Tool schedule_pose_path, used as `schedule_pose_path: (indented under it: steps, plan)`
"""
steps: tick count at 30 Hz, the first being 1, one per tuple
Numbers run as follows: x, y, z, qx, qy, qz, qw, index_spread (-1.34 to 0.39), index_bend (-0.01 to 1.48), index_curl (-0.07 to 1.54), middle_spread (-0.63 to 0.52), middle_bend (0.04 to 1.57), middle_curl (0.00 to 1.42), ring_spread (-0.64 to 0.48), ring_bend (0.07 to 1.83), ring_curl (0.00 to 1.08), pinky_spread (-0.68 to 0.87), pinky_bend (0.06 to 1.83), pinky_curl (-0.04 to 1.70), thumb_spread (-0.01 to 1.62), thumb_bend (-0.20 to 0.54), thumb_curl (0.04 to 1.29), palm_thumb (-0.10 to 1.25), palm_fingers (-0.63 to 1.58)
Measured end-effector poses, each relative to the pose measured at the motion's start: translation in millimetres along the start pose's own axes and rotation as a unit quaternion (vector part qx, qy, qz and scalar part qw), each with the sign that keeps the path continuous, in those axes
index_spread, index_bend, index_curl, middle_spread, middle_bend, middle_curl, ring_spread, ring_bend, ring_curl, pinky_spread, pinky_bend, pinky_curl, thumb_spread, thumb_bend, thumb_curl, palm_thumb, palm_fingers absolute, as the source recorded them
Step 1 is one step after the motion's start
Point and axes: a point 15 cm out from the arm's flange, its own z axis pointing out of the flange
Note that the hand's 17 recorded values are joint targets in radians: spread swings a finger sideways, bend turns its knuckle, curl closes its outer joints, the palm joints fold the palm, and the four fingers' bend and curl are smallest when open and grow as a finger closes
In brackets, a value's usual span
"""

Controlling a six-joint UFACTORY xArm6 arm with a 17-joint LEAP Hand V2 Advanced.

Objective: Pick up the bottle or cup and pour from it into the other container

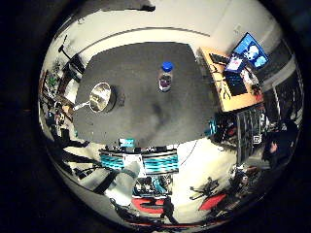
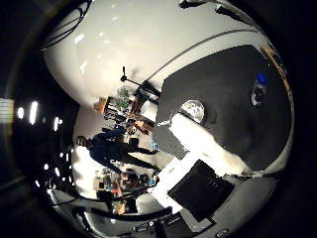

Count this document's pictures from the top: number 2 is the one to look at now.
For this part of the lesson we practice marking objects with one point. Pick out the cranberry grape juice bottle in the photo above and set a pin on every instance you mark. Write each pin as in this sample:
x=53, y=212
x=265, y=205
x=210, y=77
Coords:
x=258, y=90

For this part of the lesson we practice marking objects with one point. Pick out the shiny round cup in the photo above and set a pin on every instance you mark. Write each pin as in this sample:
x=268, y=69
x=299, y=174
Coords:
x=194, y=110

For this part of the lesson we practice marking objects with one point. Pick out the cluttered workbench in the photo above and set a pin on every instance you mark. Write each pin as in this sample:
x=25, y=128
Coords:
x=125, y=181

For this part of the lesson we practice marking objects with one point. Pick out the cluttered storage shelf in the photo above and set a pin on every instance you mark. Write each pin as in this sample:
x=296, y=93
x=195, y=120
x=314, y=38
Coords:
x=122, y=105

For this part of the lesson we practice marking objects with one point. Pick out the person in dark clothes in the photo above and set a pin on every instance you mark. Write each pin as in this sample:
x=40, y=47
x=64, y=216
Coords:
x=109, y=148

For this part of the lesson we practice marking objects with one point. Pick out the black camera tripod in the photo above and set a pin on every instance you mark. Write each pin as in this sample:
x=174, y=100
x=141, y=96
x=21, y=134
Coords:
x=138, y=82

